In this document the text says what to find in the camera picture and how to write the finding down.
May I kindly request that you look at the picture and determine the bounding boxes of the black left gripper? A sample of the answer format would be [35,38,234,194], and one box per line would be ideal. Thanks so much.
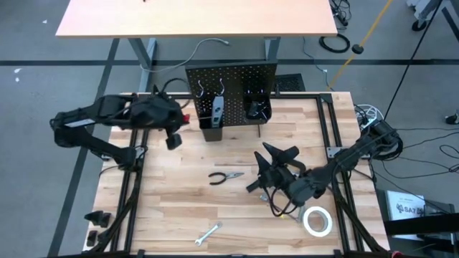
[131,91,191,151]

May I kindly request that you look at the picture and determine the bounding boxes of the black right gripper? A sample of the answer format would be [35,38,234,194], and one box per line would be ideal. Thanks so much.
[253,141,306,196]

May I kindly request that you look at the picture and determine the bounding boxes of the small dark grey block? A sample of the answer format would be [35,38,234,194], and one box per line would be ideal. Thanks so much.
[248,100,263,116]

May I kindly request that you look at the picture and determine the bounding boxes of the grey spirit level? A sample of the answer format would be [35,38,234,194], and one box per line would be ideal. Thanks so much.
[211,95,225,129]

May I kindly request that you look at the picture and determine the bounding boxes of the silver combination wrench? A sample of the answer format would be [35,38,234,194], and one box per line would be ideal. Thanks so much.
[194,221,224,247]

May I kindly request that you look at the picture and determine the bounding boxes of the wide black bin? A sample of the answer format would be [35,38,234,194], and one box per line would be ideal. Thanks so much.
[244,92,273,125]

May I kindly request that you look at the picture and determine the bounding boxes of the tall narrow black bin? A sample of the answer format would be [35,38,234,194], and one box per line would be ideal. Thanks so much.
[199,113,227,143]

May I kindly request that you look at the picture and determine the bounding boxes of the black floor grate mat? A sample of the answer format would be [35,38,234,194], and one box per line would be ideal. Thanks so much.
[275,73,307,92]

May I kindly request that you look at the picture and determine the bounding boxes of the black perforated pegboard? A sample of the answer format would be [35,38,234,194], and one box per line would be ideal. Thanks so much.
[184,60,280,143]

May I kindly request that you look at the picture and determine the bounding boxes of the white tape roll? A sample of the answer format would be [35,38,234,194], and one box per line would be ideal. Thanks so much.
[303,206,333,238]

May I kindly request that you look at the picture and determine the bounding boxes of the light wood desk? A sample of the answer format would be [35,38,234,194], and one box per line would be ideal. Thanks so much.
[55,0,339,93]

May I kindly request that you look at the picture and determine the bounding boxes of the white power strip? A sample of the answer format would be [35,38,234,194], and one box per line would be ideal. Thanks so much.
[354,103,385,132]

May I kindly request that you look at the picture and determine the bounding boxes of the black printed gripper part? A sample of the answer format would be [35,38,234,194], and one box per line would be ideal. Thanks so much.
[83,210,112,229]

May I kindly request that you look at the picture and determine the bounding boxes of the white printed box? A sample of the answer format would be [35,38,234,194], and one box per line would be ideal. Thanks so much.
[385,189,427,241]

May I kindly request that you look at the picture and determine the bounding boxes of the white cart with caster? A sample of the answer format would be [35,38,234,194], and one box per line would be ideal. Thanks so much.
[406,0,459,32]

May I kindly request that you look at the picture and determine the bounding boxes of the black-handled pliers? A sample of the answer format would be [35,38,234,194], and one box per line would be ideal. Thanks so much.
[207,171,246,186]

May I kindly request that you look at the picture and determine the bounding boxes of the grey floor cable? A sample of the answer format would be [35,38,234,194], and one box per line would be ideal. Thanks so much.
[139,37,230,74]

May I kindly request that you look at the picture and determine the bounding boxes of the black coiled cable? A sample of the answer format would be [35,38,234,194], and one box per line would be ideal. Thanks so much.
[318,33,351,54]

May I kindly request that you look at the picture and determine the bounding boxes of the yellow hanging cable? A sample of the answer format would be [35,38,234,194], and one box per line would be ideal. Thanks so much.
[326,0,395,91]

